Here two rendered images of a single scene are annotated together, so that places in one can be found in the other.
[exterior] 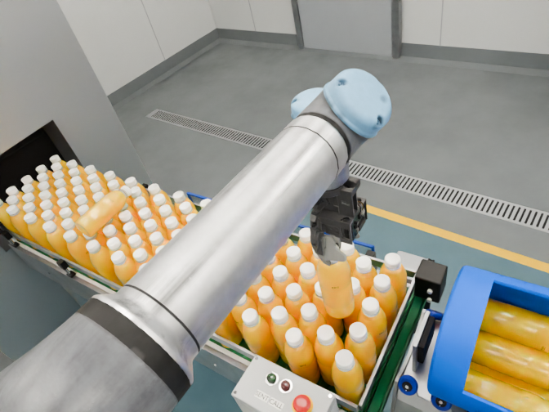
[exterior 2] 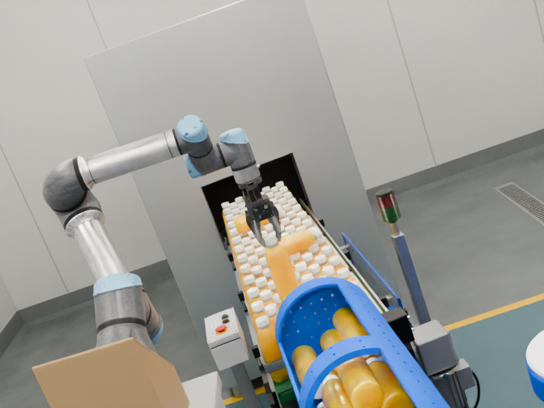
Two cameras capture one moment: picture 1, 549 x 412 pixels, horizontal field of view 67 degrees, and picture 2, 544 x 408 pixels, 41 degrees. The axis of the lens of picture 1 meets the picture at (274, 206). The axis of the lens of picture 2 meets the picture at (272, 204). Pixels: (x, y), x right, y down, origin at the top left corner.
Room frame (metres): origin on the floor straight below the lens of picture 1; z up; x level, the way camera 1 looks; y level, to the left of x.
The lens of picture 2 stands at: (-0.89, -1.59, 1.98)
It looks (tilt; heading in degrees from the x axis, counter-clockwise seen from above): 15 degrees down; 45
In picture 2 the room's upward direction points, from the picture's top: 20 degrees counter-clockwise
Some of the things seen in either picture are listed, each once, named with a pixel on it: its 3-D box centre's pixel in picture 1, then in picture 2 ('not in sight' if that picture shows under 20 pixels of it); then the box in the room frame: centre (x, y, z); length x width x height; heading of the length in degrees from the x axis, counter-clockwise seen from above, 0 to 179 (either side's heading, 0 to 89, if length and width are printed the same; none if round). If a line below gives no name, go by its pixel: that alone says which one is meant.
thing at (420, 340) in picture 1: (423, 342); not in sight; (0.47, -0.26, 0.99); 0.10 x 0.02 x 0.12; 138
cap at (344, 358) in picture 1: (344, 360); (262, 321); (0.43, -0.06, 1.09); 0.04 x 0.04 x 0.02
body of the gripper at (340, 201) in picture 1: (335, 204); (256, 199); (0.53, -0.10, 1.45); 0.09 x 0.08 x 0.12; 48
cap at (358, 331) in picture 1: (358, 332); not in sight; (0.48, -0.10, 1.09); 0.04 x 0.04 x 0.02
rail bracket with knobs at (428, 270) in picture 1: (429, 283); (396, 329); (0.65, -0.36, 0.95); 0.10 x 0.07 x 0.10; 138
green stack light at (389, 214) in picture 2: not in sight; (389, 211); (0.99, -0.21, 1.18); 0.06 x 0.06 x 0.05
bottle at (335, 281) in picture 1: (335, 282); (282, 269); (0.55, -0.08, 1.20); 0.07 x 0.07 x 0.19
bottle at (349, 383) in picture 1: (348, 380); (273, 350); (0.43, -0.06, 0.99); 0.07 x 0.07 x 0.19
